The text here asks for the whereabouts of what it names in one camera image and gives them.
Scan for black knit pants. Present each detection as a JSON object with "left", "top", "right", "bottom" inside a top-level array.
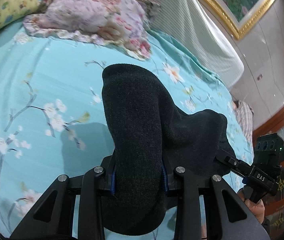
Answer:
[{"left": 102, "top": 64, "right": 234, "bottom": 236}]

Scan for person's right hand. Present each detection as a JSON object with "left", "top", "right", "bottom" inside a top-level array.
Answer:
[{"left": 237, "top": 188, "right": 265, "bottom": 224}]

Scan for plaid cloth beside bed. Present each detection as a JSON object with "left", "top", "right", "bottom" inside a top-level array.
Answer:
[{"left": 232, "top": 100, "right": 254, "bottom": 144}]

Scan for turquoise floral bed sheet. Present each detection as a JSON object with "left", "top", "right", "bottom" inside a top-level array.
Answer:
[{"left": 0, "top": 21, "right": 253, "bottom": 237}]

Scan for striped padded headboard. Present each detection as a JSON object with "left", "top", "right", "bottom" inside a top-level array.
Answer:
[{"left": 150, "top": 0, "right": 244, "bottom": 89}]

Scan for pink purple floral pillow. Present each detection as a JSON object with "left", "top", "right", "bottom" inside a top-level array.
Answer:
[{"left": 23, "top": 0, "right": 160, "bottom": 60}]

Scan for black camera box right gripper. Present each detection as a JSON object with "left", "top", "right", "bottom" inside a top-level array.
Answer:
[{"left": 253, "top": 133, "right": 284, "bottom": 166}]

